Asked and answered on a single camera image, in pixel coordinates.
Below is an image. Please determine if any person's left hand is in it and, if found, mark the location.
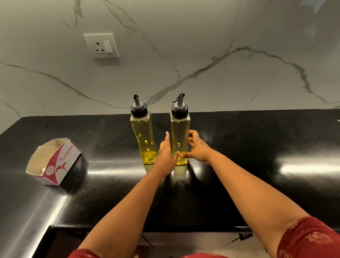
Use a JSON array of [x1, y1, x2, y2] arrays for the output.
[[153, 131, 180, 178]]

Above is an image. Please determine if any person's right hand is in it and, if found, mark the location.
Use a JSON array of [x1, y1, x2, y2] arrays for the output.
[[181, 130, 213, 165]]

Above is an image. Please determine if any oil bottle with spout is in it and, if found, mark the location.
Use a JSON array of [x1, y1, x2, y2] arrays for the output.
[[170, 93, 191, 166], [130, 94, 158, 165]]

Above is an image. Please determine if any person's right forearm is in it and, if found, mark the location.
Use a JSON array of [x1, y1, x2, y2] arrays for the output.
[[205, 149, 311, 258]]

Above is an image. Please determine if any person's left forearm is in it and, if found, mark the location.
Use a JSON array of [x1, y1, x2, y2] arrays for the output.
[[77, 165, 168, 258]]

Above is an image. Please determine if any oil bottle with closed spout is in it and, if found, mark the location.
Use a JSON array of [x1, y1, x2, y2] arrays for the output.
[[130, 94, 158, 165]]

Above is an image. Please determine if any red and white tissue box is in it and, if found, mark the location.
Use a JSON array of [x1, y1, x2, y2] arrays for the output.
[[26, 138, 82, 186]]

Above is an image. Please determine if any red patterned sleeve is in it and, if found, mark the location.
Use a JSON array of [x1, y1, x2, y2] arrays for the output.
[[276, 217, 340, 258]]

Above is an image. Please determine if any white wall power socket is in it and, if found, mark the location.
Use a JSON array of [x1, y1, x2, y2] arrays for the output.
[[83, 33, 119, 59]]

